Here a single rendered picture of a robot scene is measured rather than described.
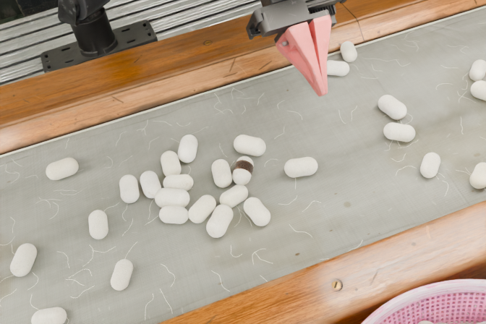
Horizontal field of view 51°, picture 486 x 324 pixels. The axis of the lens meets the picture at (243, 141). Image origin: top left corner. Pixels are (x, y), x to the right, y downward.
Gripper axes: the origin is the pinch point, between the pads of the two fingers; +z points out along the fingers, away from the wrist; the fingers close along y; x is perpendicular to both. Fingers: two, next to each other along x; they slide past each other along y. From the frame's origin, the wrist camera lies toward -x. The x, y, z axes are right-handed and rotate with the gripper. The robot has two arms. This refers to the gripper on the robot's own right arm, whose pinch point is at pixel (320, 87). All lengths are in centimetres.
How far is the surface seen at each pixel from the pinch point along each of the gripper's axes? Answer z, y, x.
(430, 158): 10.8, 8.3, -1.7
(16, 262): 7.3, -34.8, 1.6
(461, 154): 11.6, 12.8, -0.1
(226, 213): 9.4, -13.8, -0.3
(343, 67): -2.6, 7.4, 10.1
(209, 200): 7.7, -14.9, 1.3
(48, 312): 12.4, -32.0, -2.5
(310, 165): 7.5, -3.4, 1.2
